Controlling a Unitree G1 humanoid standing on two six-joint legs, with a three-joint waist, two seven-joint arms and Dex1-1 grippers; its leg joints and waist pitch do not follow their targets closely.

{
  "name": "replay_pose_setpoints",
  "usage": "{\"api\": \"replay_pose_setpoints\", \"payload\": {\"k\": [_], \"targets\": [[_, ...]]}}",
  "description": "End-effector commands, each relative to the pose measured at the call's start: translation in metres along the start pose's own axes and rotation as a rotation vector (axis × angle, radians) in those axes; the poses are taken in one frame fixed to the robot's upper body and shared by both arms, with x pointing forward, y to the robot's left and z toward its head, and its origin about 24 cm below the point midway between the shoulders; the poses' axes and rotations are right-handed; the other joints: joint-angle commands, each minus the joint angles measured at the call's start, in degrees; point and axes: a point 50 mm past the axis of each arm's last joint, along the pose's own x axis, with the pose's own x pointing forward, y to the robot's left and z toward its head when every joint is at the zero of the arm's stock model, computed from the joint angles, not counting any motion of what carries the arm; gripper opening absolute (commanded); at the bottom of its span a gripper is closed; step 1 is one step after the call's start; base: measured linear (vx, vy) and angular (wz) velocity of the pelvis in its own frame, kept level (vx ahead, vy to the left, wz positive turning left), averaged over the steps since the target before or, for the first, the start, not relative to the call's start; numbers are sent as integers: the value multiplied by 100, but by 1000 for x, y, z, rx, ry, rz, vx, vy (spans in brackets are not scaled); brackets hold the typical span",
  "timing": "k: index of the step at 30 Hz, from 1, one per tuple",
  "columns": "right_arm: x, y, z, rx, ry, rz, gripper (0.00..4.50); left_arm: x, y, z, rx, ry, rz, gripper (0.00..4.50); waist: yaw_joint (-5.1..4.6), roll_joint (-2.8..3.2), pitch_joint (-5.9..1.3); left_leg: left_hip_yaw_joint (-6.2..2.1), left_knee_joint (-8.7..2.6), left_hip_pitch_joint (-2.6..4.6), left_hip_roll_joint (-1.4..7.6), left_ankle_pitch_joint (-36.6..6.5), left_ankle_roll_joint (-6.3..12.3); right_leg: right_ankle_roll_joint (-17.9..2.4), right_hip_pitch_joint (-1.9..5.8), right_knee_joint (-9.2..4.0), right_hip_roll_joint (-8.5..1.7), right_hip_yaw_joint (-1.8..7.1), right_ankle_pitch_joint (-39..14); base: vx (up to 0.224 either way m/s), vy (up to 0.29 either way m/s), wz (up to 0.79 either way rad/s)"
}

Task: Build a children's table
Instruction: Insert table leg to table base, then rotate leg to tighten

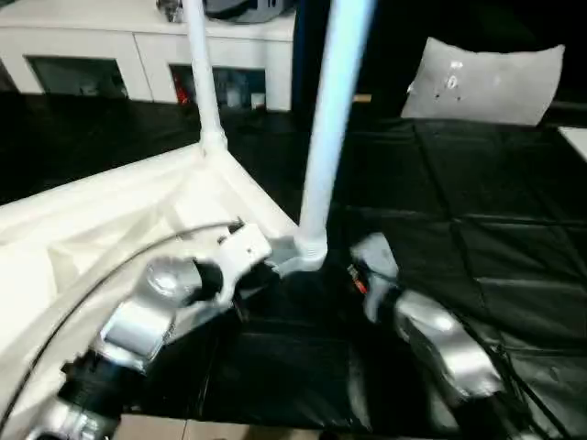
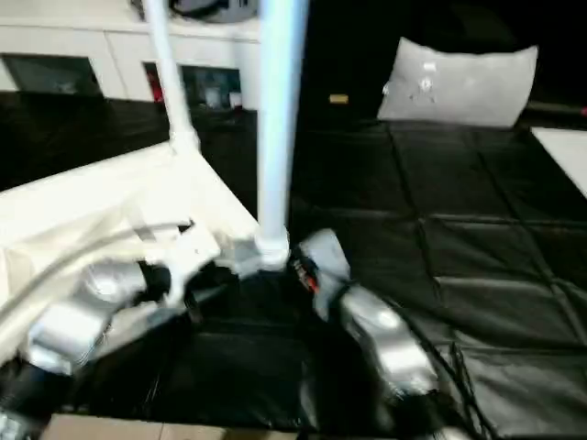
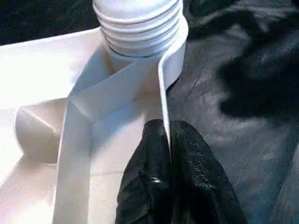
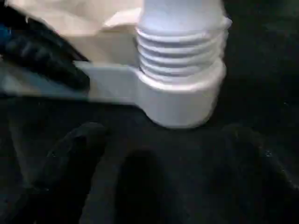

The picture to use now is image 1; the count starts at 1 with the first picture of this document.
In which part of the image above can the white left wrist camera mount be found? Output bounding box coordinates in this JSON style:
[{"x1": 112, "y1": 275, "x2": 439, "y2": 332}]
[{"x1": 206, "y1": 220, "x2": 274, "y2": 294}]

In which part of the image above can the dark clutter pile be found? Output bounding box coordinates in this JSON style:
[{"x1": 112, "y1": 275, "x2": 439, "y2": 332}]
[{"x1": 158, "y1": 0, "x2": 184, "y2": 21}]

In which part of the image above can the black cabinet with gold label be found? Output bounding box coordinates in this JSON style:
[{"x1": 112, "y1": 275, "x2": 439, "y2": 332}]
[{"x1": 295, "y1": 0, "x2": 432, "y2": 120}]

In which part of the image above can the white cabinet with glass doors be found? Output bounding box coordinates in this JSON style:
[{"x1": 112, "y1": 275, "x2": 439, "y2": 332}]
[{"x1": 0, "y1": 0, "x2": 296, "y2": 113}]

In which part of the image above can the white plastic table top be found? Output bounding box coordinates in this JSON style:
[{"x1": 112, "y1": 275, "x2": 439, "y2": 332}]
[{"x1": 0, "y1": 137, "x2": 329, "y2": 440}]

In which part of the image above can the flat white board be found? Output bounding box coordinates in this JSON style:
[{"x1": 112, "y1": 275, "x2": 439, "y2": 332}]
[{"x1": 559, "y1": 126, "x2": 587, "y2": 161}]

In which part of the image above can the black work mat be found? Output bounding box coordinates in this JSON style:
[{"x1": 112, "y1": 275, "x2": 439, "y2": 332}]
[{"x1": 0, "y1": 92, "x2": 587, "y2": 432}]

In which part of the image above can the white plastic table leg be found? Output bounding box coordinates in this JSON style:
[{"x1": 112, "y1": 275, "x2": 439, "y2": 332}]
[
  {"x1": 295, "y1": 0, "x2": 377, "y2": 271},
  {"x1": 181, "y1": 0, "x2": 228, "y2": 155}
]

